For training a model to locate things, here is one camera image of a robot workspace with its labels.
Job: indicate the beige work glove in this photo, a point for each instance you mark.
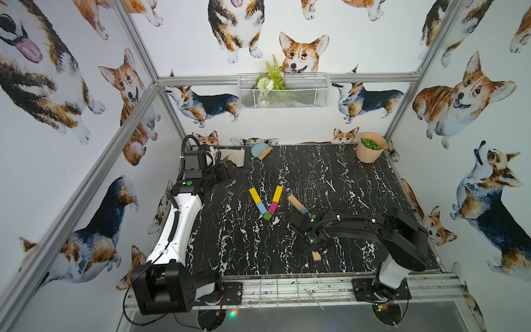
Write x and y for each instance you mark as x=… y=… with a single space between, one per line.
x=237 y=156

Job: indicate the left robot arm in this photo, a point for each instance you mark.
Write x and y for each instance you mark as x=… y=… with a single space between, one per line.
x=163 y=285

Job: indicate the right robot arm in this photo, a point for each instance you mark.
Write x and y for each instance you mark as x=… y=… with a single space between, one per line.
x=405 y=240

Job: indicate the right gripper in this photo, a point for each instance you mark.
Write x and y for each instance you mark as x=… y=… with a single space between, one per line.
x=319 y=246

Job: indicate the pink pot with greens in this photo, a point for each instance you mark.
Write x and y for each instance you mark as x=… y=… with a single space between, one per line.
x=371 y=147

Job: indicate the magenta rectangular block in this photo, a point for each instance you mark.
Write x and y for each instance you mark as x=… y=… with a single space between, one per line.
x=273 y=208

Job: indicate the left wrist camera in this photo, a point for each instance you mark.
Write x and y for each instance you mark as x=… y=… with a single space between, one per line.
x=193 y=163

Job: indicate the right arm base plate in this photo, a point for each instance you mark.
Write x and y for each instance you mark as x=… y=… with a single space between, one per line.
x=372 y=291

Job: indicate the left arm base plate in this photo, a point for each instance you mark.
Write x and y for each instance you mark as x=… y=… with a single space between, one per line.
x=231 y=293

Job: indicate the long yellow block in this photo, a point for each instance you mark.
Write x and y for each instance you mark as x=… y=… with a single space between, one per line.
x=277 y=194

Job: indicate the green fern plant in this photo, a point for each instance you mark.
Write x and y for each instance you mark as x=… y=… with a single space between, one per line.
x=269 y=84

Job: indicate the long natural wood block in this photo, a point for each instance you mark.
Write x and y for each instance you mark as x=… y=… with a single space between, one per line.
x=295 y=202

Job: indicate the white wire basket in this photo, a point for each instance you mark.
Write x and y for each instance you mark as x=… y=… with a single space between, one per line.
x=302 y=91

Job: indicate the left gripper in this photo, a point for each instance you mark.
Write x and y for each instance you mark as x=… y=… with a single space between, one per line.
x=224 y=169

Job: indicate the small light blue block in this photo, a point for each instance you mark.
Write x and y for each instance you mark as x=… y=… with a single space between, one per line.
x=262 y=208

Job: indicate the short yellow block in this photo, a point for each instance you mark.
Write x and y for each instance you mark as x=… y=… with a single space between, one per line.
x=255 y=196

